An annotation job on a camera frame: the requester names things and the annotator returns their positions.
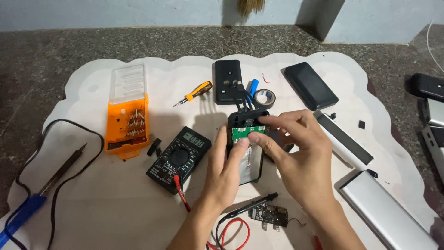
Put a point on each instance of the green circuit board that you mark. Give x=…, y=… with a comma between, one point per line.
x=242, y=132

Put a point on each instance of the glossy black power bank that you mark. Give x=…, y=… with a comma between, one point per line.
x=310, y=86

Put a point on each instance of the black bare circuit board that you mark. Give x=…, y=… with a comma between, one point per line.
x=269, y=215

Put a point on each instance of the person's right hand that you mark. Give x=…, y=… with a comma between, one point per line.
x=305, y=163

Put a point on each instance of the yellow black screwdriver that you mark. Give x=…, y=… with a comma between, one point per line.
x=197, y=92

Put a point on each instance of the red multimeter probe lead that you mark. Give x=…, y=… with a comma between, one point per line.
x=182, y=196

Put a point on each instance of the black end cap piece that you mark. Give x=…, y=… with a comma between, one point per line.
x=372, y=173

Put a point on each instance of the blue cylindrical battery cell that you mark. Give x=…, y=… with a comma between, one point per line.
x=253, y=88

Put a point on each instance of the silver pouch battery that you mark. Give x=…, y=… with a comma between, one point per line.
x=251, y=166

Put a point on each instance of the white power bank black strip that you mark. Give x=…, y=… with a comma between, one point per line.
x=343, y=142

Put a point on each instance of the orange screwdriver bit case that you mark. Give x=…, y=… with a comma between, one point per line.
x=126, y=118

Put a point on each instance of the small black clip piece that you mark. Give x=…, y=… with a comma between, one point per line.
x=332, y=116

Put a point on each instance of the person's left hand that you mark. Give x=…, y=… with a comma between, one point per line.
x=222, y=180

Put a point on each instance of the straw broom bristles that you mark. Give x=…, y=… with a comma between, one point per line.
x=250, y=6

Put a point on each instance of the silver metal power bank casing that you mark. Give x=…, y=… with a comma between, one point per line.
x=385, y=211

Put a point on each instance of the black digital multimeter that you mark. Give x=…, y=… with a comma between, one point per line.
x=173, y=159

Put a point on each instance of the white scalloped work mat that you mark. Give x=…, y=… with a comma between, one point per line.
x=114, y=194

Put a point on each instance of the black tape roll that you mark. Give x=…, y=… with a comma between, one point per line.
x=265, y=99

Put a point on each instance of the black textured device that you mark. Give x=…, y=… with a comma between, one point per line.
x=428, y=86

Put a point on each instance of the small black square piece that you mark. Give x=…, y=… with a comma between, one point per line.
x=361, y=124

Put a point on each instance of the small black plastic pieces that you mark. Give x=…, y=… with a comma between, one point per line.
x=153, y=147

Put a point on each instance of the black multimeter probe lead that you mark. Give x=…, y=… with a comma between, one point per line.
x=249, y=206

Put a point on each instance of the black power bank shell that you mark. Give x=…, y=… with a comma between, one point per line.
x=239, y=119

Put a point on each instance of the black power bank cover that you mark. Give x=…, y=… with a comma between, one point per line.
x=227, y=81

